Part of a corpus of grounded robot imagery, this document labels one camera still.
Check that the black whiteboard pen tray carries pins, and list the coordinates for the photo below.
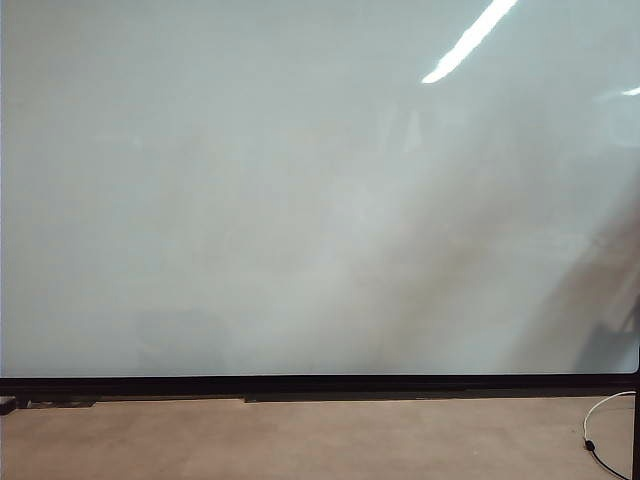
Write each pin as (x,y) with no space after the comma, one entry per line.
(400,397)

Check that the small black inline switch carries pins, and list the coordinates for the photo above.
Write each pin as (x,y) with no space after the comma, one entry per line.
(590,444)

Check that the white glass whiteboard black frame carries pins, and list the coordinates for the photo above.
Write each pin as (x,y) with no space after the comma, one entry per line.
(280,190)

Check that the black whiteboard stand post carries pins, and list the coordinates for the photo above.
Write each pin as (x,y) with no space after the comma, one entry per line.
(637,430)

